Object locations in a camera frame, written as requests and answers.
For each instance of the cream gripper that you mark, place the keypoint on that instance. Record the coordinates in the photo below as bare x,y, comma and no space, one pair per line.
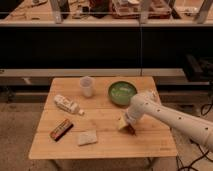
122,123

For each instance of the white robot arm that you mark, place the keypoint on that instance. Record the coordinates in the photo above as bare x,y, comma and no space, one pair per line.
197,129

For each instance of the green ceramic bowl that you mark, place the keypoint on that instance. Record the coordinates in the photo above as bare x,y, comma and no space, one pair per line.
121,92

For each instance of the white sponge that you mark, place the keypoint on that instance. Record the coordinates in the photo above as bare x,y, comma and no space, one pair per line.
87,137

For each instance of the wooden table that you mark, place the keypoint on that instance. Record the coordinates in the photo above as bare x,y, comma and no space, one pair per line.
151,149

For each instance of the clear plastic cup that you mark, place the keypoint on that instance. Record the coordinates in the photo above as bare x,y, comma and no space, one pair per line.
86,84

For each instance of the white plastic bottle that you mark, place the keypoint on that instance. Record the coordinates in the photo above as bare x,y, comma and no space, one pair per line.
67,105

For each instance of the brown chocolate bar box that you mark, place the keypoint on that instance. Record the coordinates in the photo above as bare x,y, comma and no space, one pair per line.
61,130

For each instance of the long workbench shelf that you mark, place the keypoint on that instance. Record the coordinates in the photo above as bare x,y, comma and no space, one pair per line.
106,13

